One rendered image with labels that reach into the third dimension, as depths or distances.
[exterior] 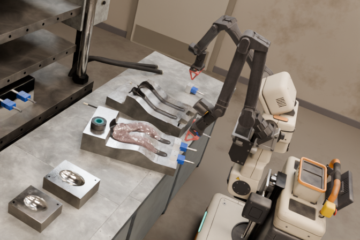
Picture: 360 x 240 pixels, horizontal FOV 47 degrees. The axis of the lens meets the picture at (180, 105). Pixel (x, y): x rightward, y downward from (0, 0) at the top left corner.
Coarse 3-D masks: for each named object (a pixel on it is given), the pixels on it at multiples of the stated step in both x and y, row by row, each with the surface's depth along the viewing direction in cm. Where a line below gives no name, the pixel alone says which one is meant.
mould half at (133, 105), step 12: (132, 84) 267; (156, 84) 261; (108, 96) 249; (120, 96) 252; (132, 96) 242; (168, 96) 261; (120, 108) 249; (132, 108) 245; (144, 108) 241; (168, 108) 250; (192, 108) 256; (144, 120) 244; (156, 120) 241; (168, 120) 240; (192, 120) 253; (168, 132) 241; (180, 132) 237
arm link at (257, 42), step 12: (252, 36) 178; (252, 48) 178; (264, 48) 176; (264, 60) 180; (252, 72) 185; (252, 84) 187; (252, 96) 190; (252, 108) 192; (240, 120) 195; (252, 120) 193
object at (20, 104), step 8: (24, 80) 224; (32, 80) 227; (8, 88) 214; (16, 88) 217; (24, 88) 224; (32, 88) 230; (0, 96) 208; (8, 96) 214; (16, 96) 220; (32, 96) 234; (0, 104) 211; (16, 104) 224; (24, 104) 230; (0, 112) 214; (8, 112) 220; (16, 112) 227; (0, 120) 217
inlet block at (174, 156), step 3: (171, 153) 217; (174, 153) 218; (177, 153) 218; (171, 156) 216; (174, 156) 216; (177, 156) 216; (180, 156) 219; (183, 156) 219; (171, 159) 217; (174, 159) 217; (177, 159) 217; (180, 159) 217; (183, 159) 218; (177, 162) 218; (180, 162) 218; (183, 162) 217; (189, 162) 219; (192, 162) 219
